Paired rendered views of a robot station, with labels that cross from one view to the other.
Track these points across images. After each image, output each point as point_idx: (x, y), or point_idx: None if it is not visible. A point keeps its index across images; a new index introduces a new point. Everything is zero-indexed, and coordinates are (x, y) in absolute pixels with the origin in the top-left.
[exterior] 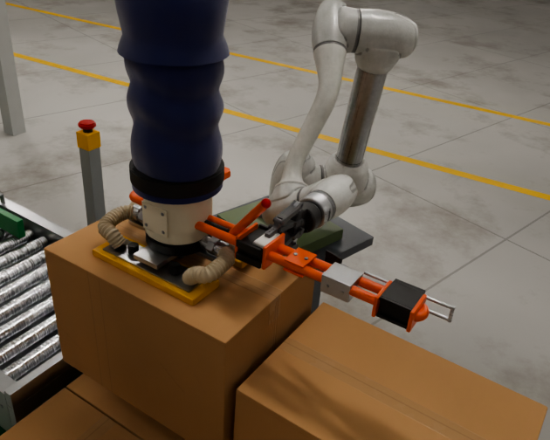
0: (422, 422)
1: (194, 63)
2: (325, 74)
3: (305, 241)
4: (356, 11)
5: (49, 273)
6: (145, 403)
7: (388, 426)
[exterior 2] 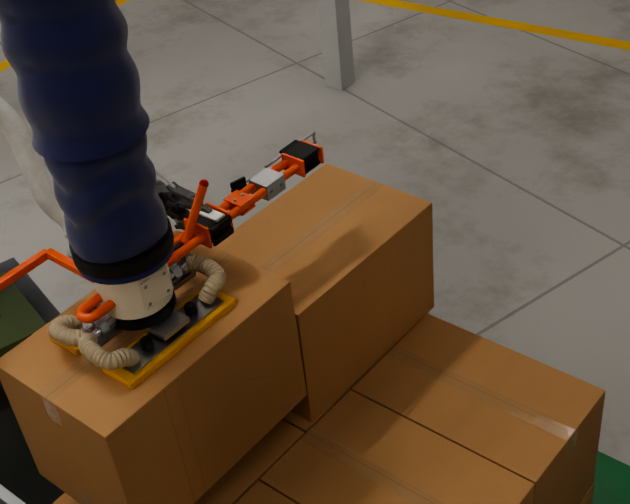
0: (337, 220)
1: (146, 112)
2: None
3: (21, 303)
4: None
5: (116, 460)
6: (239, 447)
7: (341, 236)
